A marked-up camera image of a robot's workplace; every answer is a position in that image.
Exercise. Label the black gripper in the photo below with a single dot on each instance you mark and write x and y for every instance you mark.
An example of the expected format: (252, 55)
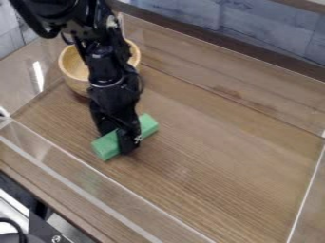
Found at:
(112, 109)

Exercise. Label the green rectangular block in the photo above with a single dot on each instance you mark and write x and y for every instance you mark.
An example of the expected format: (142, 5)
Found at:
(104, 146)

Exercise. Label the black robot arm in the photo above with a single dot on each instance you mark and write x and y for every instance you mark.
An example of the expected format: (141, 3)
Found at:
(87, 25)

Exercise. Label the wooden bowl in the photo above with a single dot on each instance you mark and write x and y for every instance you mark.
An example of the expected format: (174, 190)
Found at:
(75, 71)

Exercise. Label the clear acrylic enclosure wall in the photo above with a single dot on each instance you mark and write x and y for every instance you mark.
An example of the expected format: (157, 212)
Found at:
(230, 173)

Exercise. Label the black metal bracket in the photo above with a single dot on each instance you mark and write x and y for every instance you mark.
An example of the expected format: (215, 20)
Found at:
(43, 230)

